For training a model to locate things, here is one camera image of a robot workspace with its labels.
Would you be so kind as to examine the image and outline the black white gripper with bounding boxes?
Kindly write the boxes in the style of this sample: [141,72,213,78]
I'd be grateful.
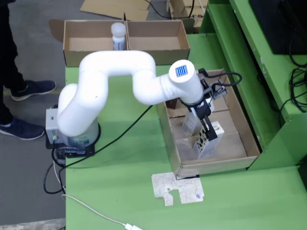
[188,95,218,142]

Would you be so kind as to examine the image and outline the white hand cream box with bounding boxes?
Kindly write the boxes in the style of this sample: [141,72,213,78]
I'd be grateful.
[192,121,225,159]

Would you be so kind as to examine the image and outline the grey robot base box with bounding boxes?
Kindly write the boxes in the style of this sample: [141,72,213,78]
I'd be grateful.
[45,107,101,147]

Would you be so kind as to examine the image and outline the tall white cosmetic box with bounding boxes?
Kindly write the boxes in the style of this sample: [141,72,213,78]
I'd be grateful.
[181,111,204,137]

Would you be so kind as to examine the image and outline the shallow cardboard tray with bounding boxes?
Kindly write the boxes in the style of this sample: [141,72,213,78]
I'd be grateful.
[156,69,261,178]

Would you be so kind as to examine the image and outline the divided cardboard box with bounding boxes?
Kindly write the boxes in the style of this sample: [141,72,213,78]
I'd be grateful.
[49,19,191,67]

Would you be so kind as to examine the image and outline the large printed cardboard box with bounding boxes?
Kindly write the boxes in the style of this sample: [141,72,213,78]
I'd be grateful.
[166,0,210,34]

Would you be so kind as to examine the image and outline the green metal shelf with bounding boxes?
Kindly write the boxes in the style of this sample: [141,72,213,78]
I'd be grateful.
[199,0,307,172]

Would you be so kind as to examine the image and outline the flattened patterned paper carton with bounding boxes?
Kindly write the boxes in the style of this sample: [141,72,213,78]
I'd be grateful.
[151,172,205,207]

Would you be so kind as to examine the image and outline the white plug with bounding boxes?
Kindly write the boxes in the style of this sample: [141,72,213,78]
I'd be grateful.
[124,222,143,230]

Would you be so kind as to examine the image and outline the black monitor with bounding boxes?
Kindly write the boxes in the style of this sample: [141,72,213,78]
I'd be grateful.
[248,0,307,55]

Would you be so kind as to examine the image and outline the white plastic bottle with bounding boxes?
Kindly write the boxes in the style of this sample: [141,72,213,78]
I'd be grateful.
[111,22,127,51]

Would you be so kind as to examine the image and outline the navy sneaker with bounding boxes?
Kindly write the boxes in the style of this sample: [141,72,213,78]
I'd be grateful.
[0,117,46,141]
[11,80,57,102]

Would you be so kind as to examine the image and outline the dark trousers of person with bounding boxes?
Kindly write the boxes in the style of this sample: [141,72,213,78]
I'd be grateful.
[0,0,27,126]

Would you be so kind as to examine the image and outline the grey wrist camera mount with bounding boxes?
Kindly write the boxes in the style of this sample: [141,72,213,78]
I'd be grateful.
[210,80,228,101]

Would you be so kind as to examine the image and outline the short black wrist cable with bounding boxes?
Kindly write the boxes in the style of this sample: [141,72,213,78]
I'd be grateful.
[198,69,243,87]

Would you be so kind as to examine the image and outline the black cable bundle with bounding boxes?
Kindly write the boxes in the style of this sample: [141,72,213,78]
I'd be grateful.
[279,35,307,125]

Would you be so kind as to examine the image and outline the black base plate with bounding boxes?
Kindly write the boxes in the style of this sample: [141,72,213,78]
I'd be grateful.
[45,138,96,159]

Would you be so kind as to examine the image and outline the thin black floor cable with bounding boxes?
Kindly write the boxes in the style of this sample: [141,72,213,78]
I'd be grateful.
[146,0,174,19]

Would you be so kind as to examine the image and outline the thin white cable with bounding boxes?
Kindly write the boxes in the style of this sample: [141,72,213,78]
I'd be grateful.
[52,160,67,192]

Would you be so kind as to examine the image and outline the black looped floor cable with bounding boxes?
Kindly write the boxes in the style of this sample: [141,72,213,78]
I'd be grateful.
[43,160,67,195]

